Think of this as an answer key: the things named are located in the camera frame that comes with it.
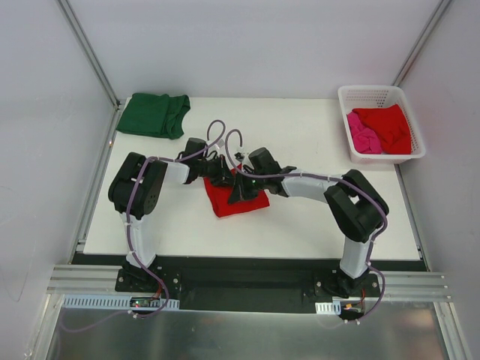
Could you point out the folded green t shirt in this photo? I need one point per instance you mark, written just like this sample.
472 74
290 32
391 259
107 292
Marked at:
152 115

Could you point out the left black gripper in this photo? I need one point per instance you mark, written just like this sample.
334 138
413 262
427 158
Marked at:
222 172

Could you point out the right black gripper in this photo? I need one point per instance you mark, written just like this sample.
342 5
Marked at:
247 186

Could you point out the red t shirt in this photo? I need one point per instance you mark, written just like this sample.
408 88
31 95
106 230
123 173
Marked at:
219 195
390 126

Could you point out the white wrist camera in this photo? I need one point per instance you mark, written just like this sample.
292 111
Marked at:
240 155
220 144

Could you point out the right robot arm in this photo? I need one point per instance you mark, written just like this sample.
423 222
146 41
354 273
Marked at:
357 208

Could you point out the left white cable duct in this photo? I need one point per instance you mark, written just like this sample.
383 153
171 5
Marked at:
119 302

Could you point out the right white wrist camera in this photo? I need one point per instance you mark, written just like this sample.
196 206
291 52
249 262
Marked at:
240 155

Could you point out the right aluminium frame post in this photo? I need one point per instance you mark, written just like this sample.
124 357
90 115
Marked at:
436 17

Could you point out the white plastic basket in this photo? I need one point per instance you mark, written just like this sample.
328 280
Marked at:
379 96

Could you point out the red t shirt in basket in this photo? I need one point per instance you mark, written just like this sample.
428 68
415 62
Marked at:
390 126

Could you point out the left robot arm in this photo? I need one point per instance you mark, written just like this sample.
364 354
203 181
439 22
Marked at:
135 191

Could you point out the aluminium frame post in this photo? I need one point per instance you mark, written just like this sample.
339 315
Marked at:
81 37
436 17

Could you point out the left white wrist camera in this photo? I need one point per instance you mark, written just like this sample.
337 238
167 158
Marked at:
220 144

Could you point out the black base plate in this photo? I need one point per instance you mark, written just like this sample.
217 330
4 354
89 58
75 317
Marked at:
292 286

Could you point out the white cable duct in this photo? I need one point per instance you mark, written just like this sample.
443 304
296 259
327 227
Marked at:
328 308
119 302

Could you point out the right white cable duct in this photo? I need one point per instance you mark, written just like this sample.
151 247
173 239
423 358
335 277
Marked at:
328 308

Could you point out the left aluminium frame post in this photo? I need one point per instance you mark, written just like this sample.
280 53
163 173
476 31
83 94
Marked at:
81 37

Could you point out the pink t shirt in basket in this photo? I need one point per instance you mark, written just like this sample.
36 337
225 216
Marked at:
364 139

